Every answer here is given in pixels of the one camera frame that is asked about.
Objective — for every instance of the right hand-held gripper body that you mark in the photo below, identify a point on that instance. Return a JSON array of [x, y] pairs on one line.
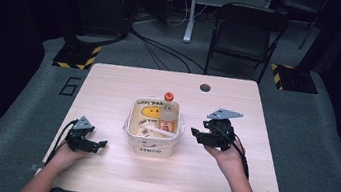
[[222, 135]]

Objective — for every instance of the black yellow striped stand base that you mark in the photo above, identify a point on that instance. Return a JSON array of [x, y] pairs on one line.
[[295, 80], [74, 55]]

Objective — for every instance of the white smiley face bag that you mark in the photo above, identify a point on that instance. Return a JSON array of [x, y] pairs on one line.
[[147, 129]]

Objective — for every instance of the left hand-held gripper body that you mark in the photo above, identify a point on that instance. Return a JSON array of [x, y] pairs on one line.
[[81, 124]]

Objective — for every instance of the white desk frame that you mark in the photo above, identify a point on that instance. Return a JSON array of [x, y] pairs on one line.
[[191, 11]]

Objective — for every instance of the black folding chair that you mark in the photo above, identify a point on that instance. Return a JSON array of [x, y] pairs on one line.
[[244, 35]]

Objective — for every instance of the person's left hand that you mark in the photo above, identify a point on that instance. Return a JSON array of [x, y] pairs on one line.
[[67, 155]]

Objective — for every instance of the clear bottle with red cap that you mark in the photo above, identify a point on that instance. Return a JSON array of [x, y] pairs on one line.
[[168, 116]]

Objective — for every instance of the person's right hand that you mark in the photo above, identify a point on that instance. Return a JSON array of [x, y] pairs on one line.
[[228, 161]]

